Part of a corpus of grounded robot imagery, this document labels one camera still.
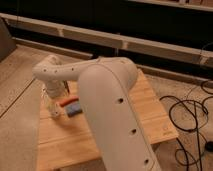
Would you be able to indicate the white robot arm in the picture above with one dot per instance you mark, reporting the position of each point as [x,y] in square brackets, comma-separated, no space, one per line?
[103,87]

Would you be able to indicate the grey cabinet corner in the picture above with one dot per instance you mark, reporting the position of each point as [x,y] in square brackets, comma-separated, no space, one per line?
[7,44]

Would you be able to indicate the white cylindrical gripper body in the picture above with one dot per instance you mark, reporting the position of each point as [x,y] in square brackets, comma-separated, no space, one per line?
[54,88]

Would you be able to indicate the white wall rail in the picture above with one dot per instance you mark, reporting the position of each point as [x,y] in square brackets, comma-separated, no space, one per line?
[137,45]

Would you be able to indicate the blue sponge block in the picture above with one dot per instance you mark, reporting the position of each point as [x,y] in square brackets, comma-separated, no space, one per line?
[73,109]

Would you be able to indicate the white plastic bottle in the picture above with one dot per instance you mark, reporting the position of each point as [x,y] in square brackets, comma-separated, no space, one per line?
[51,105]

